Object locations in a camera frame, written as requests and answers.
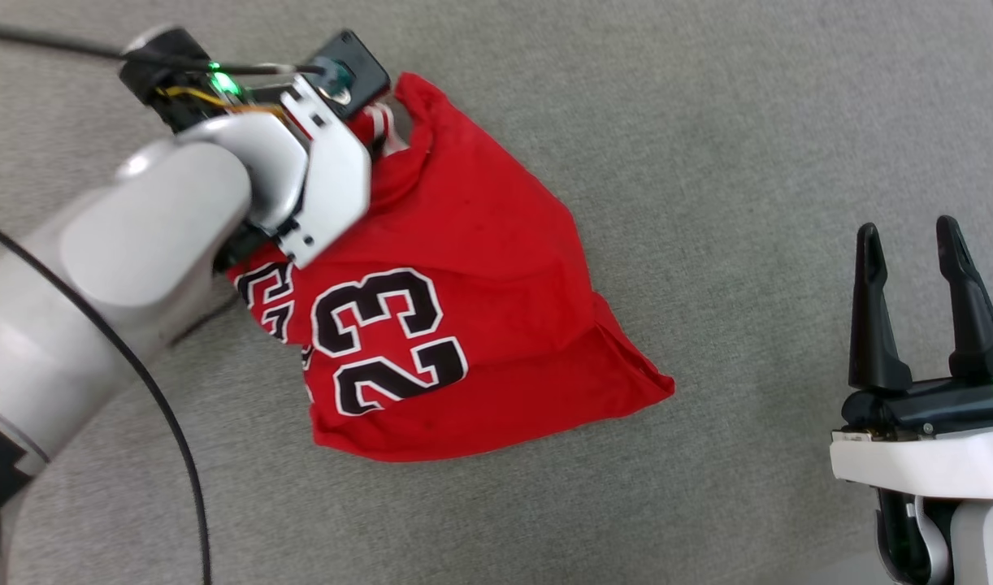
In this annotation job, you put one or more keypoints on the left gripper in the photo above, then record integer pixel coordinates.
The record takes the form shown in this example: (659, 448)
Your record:
(179, 85)

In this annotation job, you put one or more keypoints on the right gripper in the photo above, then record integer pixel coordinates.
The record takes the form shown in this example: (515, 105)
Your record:
(927, 455)

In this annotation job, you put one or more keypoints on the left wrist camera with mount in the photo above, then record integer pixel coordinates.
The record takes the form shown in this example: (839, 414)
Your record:
(334, 179)

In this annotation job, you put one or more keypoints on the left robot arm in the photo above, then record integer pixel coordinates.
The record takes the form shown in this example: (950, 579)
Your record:
(139, 244)

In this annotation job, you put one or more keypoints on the red number 23 jersey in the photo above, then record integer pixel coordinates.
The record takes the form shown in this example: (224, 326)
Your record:
(480, 244)

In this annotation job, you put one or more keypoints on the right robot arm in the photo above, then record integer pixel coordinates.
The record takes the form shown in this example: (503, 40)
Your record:
(984, 544)

